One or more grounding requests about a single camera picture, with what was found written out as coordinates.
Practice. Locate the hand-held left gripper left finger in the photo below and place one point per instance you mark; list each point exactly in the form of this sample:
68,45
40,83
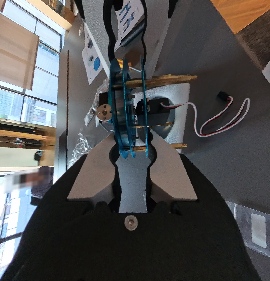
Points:
93,175

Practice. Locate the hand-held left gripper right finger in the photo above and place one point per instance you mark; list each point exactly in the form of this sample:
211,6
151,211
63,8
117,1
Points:
172,175

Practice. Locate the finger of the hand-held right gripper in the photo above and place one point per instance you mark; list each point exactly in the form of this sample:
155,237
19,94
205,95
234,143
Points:
95,22
158,26

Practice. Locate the blue robot base with servo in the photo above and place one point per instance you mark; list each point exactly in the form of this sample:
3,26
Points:
117,76

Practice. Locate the dark grey desk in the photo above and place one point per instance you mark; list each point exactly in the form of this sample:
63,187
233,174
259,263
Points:
213,164

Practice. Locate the crumpled clear plastic wrap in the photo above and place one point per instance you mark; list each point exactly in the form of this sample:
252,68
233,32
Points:
80,149

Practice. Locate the printed instruction sheet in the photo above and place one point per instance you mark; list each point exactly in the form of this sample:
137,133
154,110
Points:
88,70

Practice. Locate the clear bag with nuts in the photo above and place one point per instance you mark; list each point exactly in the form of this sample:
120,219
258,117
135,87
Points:
91,116

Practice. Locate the white foam packaging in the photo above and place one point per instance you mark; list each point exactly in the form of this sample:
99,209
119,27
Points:
183,92

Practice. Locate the black-framed window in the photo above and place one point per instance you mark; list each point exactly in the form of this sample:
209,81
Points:
45,83

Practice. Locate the large clear bag white label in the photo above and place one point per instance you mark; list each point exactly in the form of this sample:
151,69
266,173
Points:
242,219

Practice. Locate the white foam piece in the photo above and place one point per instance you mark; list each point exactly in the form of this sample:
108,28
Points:
269,74

